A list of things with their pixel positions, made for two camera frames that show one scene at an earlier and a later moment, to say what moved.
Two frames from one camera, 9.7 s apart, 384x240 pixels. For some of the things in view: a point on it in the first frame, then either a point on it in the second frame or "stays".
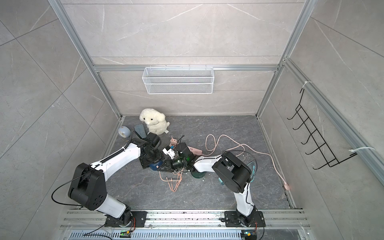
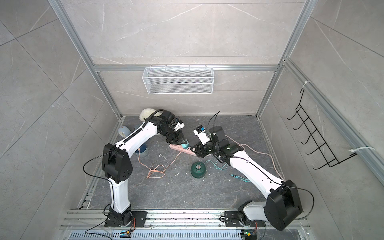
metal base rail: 184,224 stays
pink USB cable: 179,181 to 158,171
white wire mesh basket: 175,80 stays
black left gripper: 160,153 to 178,140
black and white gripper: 171,152 to 202,134
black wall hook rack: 323,147 stays
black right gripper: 170,166 to 200,149
